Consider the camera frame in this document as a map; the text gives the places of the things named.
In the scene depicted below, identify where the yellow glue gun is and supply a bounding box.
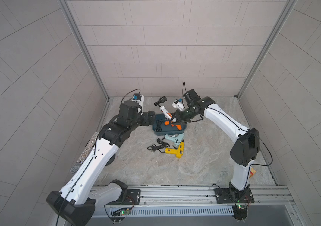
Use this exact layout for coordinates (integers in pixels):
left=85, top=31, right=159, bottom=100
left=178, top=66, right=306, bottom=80
left=165, top=142, right=184, bottom=159

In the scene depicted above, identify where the black bundled power cable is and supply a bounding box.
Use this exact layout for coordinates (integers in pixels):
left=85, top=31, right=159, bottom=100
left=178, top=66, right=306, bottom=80
left=147, top=137, right=170, bottom=153

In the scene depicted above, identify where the yellow red small box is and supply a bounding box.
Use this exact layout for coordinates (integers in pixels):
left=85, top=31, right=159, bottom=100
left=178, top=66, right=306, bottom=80
left=249, top=168, right=256, bottom=178

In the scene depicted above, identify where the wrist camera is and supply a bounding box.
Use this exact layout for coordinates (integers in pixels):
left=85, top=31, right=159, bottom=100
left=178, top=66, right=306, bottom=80
left=132, top=93, right=144, bottom=108
left=172, top=98, right=185, bottom=112

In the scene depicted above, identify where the mint green glue gun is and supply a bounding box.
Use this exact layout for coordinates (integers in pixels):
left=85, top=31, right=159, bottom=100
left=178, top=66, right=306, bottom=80
left=165, top=133, right=184, bottom=149

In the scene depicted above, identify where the teal plastic storage box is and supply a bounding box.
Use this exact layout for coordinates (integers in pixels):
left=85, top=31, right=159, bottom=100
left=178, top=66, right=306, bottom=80
left=152, top=114, right=187, bottom=136

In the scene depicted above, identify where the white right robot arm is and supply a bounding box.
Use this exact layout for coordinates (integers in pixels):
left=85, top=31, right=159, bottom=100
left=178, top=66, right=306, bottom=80
left=170, top=96, right=262, bottom=200

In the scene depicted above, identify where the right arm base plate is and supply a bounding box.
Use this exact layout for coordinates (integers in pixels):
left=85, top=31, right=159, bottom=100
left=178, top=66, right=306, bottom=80
left=212, top=186, right=254, bottom=204

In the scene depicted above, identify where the aluminium mounting rail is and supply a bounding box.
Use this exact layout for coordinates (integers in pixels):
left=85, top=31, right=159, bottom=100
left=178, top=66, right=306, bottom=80
left=90, top=185, right=294, bottom=211

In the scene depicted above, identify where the black round stand base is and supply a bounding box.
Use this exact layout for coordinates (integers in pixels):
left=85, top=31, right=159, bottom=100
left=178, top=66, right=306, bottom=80
left=106, top=153, right=116, bottom=166

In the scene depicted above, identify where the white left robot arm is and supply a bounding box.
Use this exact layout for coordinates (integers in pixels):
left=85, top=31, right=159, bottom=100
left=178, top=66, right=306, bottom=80
left=46, top=97, right=155, bottom=226

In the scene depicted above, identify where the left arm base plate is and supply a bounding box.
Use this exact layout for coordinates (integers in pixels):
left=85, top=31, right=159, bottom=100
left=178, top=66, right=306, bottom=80
left=109, top=189, right=141, bottom=205

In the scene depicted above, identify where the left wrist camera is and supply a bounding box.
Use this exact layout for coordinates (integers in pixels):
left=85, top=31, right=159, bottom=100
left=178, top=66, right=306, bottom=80
left=132, top=93, right=144, bottom=108

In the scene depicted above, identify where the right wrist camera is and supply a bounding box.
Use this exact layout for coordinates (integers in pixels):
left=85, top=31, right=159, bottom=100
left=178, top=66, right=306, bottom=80
left=172, top=98, right=185, bottom=112

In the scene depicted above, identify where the glittery silver microphone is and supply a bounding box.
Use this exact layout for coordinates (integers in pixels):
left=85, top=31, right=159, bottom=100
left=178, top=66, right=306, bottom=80
left=70, top=132, right=99, bottom=175

